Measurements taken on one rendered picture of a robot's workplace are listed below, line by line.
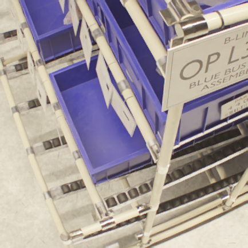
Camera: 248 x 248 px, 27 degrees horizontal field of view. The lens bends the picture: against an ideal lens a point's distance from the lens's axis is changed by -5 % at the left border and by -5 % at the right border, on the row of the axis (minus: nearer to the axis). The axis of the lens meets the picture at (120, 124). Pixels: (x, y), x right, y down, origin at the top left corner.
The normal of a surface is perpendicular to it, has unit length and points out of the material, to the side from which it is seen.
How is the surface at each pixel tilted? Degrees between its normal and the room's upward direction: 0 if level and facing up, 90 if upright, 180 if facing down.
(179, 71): 90
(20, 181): 0
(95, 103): 3
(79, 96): 3
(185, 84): 90
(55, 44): 90
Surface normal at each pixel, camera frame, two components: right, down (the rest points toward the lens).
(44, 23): -0.04, -0.42
